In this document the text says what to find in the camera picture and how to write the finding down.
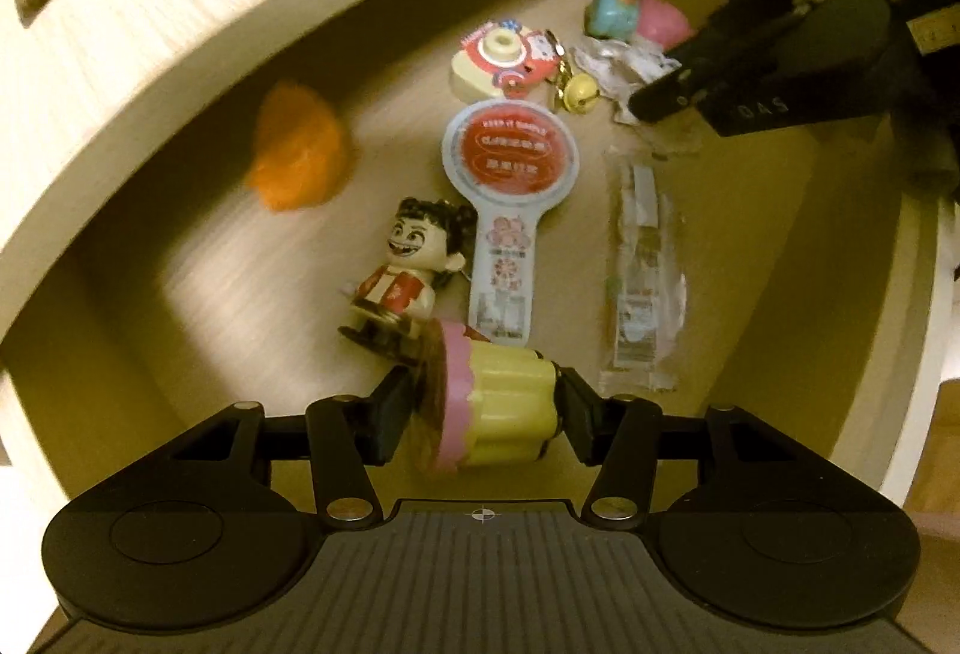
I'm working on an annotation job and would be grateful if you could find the white lace packet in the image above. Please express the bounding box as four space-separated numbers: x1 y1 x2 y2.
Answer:
571 37 680 126

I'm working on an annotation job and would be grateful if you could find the yellow pink cupcake toy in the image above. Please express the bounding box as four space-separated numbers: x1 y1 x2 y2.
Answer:
412 319 560 473

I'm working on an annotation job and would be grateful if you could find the cartoon boy figurine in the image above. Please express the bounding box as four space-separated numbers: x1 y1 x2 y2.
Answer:
338 197 477 365

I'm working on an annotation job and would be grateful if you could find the round camera toy keychain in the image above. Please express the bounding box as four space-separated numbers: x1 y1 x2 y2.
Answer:
449 19 560 103

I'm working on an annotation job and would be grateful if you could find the red round lollipop snack pack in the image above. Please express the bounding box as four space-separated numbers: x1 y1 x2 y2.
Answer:
441 100 579 345

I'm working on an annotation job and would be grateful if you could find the pink round toy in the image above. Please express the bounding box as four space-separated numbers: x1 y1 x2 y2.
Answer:
636 0 693 51

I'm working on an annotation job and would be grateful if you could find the yellow bell charm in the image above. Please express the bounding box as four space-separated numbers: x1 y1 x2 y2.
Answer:
553 74 601 115

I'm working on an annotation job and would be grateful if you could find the teal pink small toy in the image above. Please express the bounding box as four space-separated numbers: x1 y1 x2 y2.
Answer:
584 0 641 41

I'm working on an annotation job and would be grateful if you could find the clear long snack wrapper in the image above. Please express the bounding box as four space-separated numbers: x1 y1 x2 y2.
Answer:
599 149 688 395

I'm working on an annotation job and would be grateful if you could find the orange plastic shell toy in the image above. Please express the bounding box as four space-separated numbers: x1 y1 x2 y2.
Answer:
245 80 352 214

